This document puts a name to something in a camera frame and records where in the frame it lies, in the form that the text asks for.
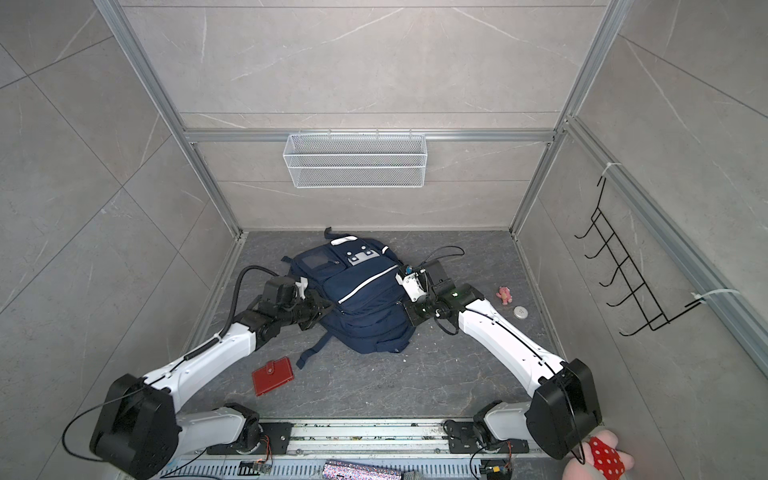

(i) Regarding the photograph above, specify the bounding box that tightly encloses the red wallet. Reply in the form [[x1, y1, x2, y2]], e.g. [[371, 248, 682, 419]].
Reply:
[[251, 357, 295, 397]]

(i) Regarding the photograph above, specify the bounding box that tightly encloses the navy blue student backpack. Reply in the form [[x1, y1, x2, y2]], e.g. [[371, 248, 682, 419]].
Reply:
[[282, 227, 415, 369]]

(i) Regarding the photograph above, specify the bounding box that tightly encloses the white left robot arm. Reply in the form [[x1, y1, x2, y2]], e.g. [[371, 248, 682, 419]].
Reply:
[[83, 275, 334, 479]]

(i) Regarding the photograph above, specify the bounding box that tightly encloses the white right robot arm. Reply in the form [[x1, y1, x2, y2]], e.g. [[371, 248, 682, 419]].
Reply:
[[395, 260, 602, 463]]

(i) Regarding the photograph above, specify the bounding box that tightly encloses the small pink toy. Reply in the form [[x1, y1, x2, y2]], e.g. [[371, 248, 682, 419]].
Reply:
[[496, 286, 513, 306]]

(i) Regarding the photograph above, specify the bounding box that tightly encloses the small white round object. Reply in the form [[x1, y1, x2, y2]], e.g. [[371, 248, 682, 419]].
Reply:
[[513, 306, 528, 319]]

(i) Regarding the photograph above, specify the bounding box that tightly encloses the purple glitter microphone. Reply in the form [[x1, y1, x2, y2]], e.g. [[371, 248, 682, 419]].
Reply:
[[321, 460, 424, 480]]

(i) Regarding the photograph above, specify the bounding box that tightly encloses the pink plush toy red heart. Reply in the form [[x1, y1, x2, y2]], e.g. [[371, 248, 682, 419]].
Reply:
[[562, 429, 635, 480]]

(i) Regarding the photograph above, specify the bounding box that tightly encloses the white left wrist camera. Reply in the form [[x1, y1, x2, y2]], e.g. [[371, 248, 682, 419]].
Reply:
[[295, 277, 308, 300]]

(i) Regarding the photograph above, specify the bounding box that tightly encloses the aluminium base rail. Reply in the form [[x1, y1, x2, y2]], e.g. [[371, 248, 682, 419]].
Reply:
[[158, 418, 566, 479]]

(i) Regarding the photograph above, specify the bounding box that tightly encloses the white wire mesh basket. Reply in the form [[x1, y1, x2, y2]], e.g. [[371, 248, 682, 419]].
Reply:
[[283, 133, 428, 189]]

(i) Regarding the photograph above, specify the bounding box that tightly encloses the black wall hook rack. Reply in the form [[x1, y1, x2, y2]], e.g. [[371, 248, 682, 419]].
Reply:
[[574, 177, 705, 338]]

